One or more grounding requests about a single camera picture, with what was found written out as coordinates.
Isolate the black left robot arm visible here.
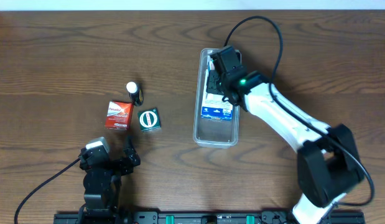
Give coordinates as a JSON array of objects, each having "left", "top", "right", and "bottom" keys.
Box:
[{"left": 78, "top": 137, "right": 141, "bottom": 212}]

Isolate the black mounting rail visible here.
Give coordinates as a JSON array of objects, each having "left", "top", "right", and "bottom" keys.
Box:
[{"left": 53, "top": 210, "right": 366, "bottom": 224}]

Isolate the clear plastic container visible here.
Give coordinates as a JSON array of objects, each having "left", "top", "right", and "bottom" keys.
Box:
[{"left": 193, "top": 48, "right": 239, "bottom": 149}]

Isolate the blue white medicine box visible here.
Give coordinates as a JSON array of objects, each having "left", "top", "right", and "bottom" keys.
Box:
[{"left": 200, "top": 69, "right": 233, "bottom": 121}]

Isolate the green box round logo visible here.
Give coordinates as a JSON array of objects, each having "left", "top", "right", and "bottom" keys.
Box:
[{"left": 137, "top": 108, "right": 161, "bottom": 132}]

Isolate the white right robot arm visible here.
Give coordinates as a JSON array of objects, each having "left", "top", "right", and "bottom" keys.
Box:
[{"left": 205, "top": 66, "right": 369, "bottom": 223}]

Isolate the dark bottle white cap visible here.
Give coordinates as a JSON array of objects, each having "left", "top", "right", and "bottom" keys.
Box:
[{"left": 126, "top": 82, "right": 144, "bottom": 106}]

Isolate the red Panadol box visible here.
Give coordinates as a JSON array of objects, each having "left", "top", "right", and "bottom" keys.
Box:
[{"left": 104, "top": 101, "right": 134, "bottom": 130}]

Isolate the white green Panadol box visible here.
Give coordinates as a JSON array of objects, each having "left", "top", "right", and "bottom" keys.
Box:
[{"left": 206, "top": 62, "right": 216, "bottom": 94}]

